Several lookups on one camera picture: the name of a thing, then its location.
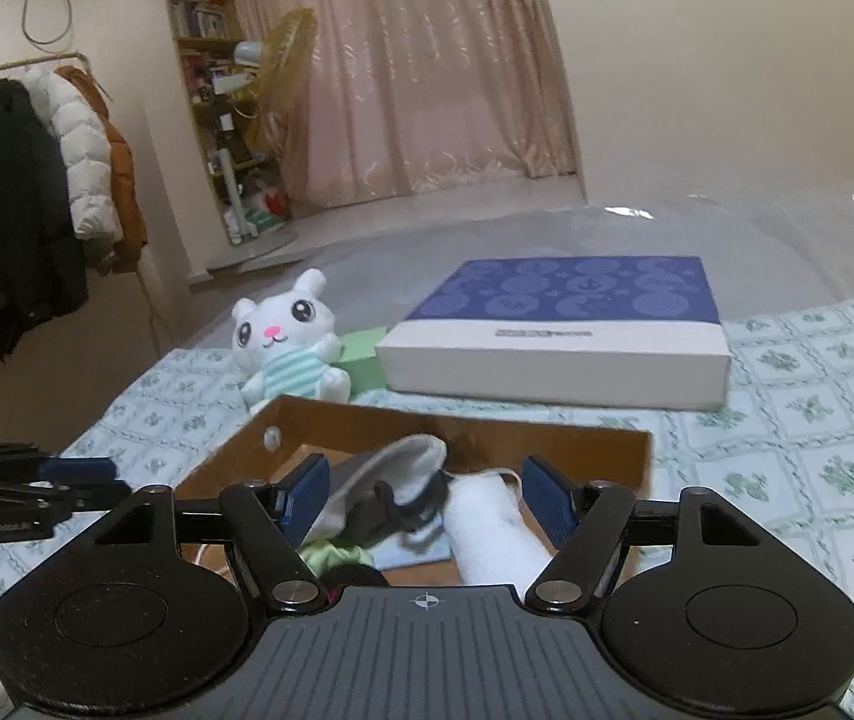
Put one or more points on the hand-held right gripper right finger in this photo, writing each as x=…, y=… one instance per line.
x=547, y=499

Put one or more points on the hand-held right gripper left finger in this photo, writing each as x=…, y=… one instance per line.
x=307, y=499

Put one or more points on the black face mask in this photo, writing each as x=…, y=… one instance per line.
x=371, y=521

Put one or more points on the small green box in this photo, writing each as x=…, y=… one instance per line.
x=359, y=367

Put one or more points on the flat blue white box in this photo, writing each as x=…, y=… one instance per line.
x=584, y=292

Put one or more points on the wooden bookshelf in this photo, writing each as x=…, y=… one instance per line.
x=194, y=15

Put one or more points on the matte black jacket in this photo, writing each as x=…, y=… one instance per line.
x=30, y=202

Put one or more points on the white cloth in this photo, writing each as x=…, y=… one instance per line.
x=397, y=465

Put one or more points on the brown cardboard box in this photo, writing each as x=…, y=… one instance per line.
x=247, y=457

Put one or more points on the pink curtain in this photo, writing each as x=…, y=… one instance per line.
x=434, y=90

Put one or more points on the standing fan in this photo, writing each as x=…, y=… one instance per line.
x=288, y=45

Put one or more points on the white towel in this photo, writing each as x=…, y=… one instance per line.
x=487, y=532

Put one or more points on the light green cloth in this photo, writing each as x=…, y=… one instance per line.
x=329, y=556

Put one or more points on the white plush bunny toy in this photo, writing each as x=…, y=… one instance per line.
x=284, y=315

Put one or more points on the metal clothes rack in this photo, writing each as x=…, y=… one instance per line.
x=37, y=60

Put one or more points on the orange jacket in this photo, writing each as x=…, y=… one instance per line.
x=127, y=202

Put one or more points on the blue face mask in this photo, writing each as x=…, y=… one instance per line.
x=412, y=553

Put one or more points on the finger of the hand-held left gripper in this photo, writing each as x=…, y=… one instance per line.
x=75, y=469
x=93, y=496

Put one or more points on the white puffer jacket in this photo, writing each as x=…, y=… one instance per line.
x=82, y=157

